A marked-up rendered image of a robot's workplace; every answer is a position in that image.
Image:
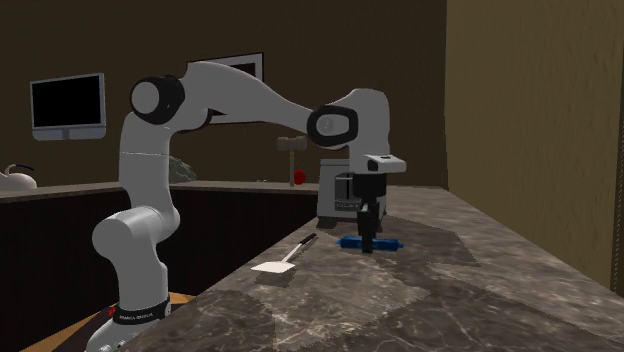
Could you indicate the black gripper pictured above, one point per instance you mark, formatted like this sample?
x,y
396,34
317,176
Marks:
x,y
369,187

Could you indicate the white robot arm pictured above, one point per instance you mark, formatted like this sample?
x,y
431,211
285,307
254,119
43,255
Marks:
x,y
146,195

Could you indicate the silver toaster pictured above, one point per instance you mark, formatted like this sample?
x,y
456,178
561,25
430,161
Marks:
x,y
329,190

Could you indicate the red apple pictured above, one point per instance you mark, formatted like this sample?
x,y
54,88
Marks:
x,y
299,176

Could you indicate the grey meat mallet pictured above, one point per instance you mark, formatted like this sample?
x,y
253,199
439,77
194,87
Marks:
x,y
291,146

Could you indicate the grey-green lumpy object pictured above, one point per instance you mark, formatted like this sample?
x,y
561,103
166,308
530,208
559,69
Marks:
x,y
183,171

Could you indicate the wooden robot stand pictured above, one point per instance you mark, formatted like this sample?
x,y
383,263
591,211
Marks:
x,y
73,330

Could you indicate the white teapot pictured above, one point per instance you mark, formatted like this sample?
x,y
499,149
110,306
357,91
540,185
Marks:
x,y
17,181

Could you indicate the framed wall picture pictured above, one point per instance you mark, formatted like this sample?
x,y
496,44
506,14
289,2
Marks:
x,y
246,62

